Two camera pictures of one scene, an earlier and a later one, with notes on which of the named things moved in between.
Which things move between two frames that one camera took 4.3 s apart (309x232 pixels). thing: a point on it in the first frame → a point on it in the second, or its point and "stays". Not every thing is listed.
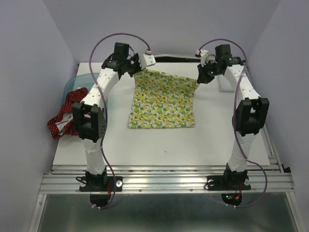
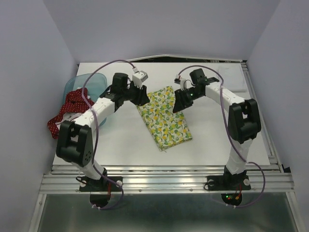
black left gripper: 136,58 → 142,98
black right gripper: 203,78 → 180,102
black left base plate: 85,187 stays
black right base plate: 228,183 stays
